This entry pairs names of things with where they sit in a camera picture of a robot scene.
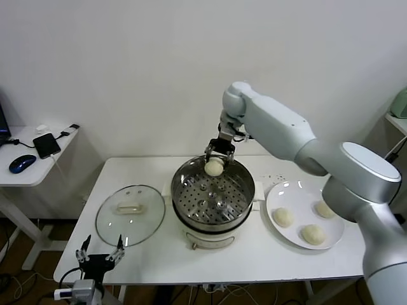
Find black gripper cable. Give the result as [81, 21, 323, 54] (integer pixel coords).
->
[233, 124, 254, 143]
[59, 266, 84, 285]

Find perforated steel steamer basket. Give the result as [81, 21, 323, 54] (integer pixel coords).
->
[171, 155, 256, 231]

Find white steamed baozi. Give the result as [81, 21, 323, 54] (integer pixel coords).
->
[204, 158, 223, 177]
[300, 224, 328, 246]
[314, 200, 336, 219]
[272, 207, 294, 228]

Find pale green appliance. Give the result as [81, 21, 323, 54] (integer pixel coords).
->
[388, 88, 407, 119]

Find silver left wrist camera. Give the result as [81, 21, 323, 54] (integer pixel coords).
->
[53, 278, 96, 299]

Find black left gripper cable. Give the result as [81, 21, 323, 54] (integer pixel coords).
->
[59, 266, 84, 285]

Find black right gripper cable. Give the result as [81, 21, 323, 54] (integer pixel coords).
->
[233, 124, 254, 143]

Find white electric cooking pot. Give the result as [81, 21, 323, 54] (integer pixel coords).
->
[161, 177, 265, 250]

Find black smartphone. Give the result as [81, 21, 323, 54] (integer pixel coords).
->
[32, 133, 62, 159]

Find white power strip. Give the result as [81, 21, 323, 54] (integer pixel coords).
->
[202, 283, 227, 294]

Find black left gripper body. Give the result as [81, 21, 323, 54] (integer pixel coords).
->
[79, 254, 116, 281]

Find round glass pot lid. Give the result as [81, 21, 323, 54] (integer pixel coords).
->
[95, 185, 167, 248]

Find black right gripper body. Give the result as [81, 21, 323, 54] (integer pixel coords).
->
[207, 138, 237, 156]

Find white rounded desk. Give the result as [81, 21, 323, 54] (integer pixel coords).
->
[0, 125, 80, 271]

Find black usb adapter cable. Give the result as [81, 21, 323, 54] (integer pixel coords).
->
[0, 124, 80, 149]

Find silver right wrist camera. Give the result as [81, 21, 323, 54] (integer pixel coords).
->
[218, 120, 237, 140]

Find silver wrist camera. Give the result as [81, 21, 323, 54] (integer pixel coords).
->
[53, 278, 96, 299]
[218, 120, 237, 140]

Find white small table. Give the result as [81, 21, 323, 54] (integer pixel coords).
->
[383, 112, 407, 142]

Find blue computer mouse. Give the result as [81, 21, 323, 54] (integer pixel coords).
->
[8, 154, 38, 175]

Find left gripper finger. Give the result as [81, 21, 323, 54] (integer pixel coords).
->
[106, 234, 127, 263]
[75, 234, 92, 262]

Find white charging cable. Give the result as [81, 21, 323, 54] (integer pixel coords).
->
[49, 154, 69, 191]

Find white round plate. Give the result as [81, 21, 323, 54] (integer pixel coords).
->
[265, 180, 346, 250]

